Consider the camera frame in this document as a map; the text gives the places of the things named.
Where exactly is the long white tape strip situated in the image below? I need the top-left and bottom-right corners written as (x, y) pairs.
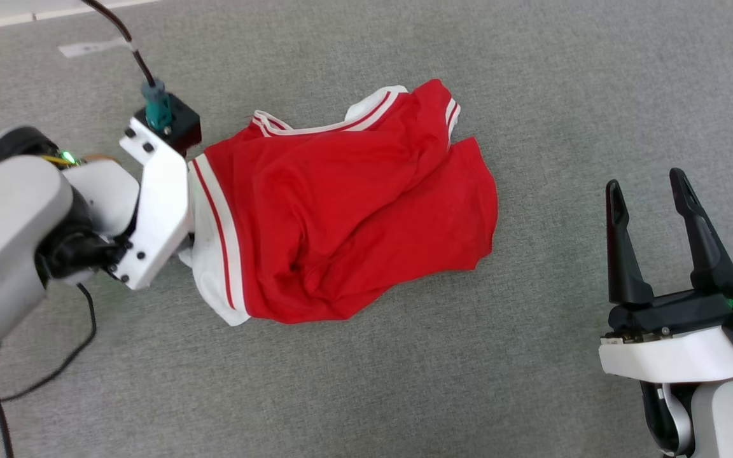
top-left (0, 0), bottom-right (158, 32)

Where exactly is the red and white shirt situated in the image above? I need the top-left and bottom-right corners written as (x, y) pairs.
top-left (179, 78), bottom-right (499, 328)

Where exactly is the black cable with teal connector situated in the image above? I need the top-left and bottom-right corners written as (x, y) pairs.
top-left (81, 0), bottom-right (172, 135)

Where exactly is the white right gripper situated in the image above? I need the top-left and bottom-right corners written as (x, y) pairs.
top-left (598, 167), bottom-right (733, 384)

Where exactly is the short white tape piece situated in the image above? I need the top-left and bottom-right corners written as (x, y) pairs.
top-left (58, 38), bottom-right (133, 59)

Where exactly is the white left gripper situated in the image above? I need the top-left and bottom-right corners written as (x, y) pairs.
top-left (108, 118), bottom-right (195, 291)

